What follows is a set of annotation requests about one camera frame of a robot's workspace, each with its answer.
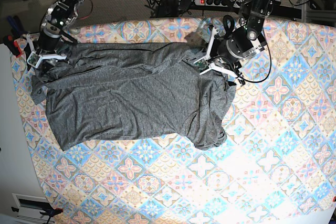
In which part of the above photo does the grey t-shirt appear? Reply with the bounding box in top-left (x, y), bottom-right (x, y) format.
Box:
top-left (30, 42), bottom-right (236, 151)

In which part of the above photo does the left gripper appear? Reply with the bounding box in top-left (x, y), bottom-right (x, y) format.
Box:
top-left (193, 26), bottom-right (246, 86)

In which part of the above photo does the patterned tile tablecloth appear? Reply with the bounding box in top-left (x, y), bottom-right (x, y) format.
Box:
top-left (10, 19), bottom-right (335, 223)

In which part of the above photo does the white tray lower left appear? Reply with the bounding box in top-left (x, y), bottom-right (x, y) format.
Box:
top-left (11, 193), bottom-right (51, 222)

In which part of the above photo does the black orange clamp lower left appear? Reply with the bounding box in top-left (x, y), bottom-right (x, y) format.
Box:
top-left (39, 208), bottom-right (63, 224)

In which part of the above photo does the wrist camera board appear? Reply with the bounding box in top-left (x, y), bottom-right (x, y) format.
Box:
top-left (194, 59), bottom-right (208, 73)
top-left (27, 52), bottom-right (41, 68)

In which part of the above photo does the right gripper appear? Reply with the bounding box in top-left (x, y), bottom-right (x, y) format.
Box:
top-left (23, 31), bottom-right (78, 68)

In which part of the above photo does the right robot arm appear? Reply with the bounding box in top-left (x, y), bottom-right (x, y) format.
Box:
top-left (25, 0), bottom-right (85, 69)

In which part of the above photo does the white power strip red switch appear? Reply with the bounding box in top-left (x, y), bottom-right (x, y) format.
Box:
top-left (194, 0), bottom-right (243, 8)

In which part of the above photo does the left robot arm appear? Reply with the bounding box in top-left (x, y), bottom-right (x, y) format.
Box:
top-left (193, 0), bottom-right (274, 85)

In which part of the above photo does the red black clamp upper left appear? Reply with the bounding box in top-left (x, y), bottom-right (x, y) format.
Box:
top-left (3, 35), bottom-right (22, 58)

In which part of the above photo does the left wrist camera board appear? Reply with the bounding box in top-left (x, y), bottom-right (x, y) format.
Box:
top-left (194, 59), bottom-right (208, 73)

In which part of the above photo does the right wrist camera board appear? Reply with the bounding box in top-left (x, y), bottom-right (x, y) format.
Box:
top-left (27, 52), bottom-right (41, 68)

